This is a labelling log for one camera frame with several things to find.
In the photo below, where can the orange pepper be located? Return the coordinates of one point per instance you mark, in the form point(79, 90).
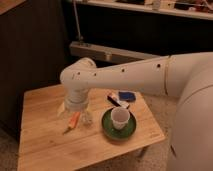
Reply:
point(73, 122)

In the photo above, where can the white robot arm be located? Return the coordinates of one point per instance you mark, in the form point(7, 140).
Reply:
point(188, 77)

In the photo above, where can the blue sponge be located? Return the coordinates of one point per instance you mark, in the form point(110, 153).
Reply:
point(127, 96)

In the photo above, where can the white cup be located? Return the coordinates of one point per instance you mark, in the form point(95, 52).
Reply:
point(120, 117)

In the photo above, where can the long grey case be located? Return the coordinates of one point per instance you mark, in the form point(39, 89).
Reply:
point(107, 54)

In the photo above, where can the clear plastic bottle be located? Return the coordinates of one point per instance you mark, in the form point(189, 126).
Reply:
point(87, 117)

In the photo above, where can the green plate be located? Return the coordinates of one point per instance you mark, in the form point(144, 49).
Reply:
point(115, 134)

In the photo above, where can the metal pole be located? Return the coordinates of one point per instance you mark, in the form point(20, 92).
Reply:
point(79, 36)

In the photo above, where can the wooden table leg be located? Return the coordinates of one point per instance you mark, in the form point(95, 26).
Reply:
point(142, 152)

